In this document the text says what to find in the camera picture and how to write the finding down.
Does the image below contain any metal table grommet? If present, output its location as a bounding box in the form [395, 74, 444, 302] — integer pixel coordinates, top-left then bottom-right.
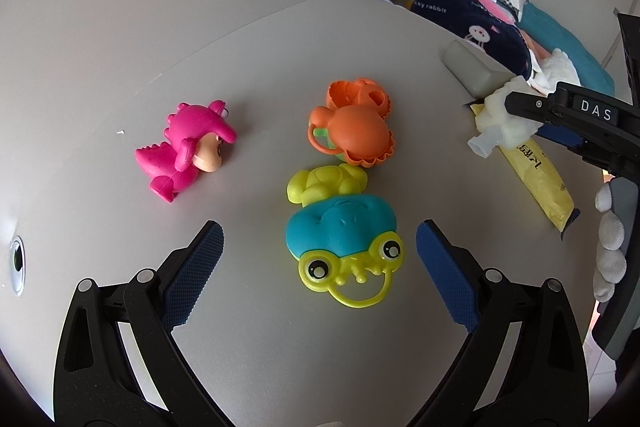
[9, 234, 26, 295]

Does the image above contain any orange shell sand mold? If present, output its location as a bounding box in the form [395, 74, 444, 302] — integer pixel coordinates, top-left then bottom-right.
[326, 78, 392, 118]

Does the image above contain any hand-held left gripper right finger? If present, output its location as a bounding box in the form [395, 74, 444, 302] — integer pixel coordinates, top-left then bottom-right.
[415, 219, 591, 427]

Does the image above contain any person's right hand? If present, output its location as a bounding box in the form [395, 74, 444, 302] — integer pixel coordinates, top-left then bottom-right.
[592, 181, 630, 304]

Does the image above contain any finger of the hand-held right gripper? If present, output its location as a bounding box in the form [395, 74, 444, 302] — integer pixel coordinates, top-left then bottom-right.
[504, 82, 628, 128]
[535, 126, 623, 175]

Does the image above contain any grey rectangular block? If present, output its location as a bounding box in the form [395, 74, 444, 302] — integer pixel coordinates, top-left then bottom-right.
[440, 39, 516, 98]

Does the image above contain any teal green frog toy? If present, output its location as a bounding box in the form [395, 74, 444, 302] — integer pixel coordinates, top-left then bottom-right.
[285, 163, 406, 310]

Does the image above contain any orange crab sand mold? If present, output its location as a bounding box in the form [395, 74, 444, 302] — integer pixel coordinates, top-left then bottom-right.
[306, 104, 397, 168]

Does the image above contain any teal cloth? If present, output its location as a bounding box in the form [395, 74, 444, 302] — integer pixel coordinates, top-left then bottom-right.
[517, 2, 616, 96]

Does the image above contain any yellow packet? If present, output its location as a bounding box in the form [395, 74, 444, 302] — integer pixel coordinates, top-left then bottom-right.
[470, 99, 581, 240]

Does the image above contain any navy rabbit print blanket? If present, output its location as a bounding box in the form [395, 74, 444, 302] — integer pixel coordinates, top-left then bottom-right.
[412, 0, 533, 80]

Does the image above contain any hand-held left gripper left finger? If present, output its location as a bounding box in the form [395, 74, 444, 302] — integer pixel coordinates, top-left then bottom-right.
[52, 219, 225, 427]

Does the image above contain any pink dinosaur toy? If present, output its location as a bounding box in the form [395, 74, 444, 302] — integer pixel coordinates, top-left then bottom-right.
[135, 101, 238, 204]

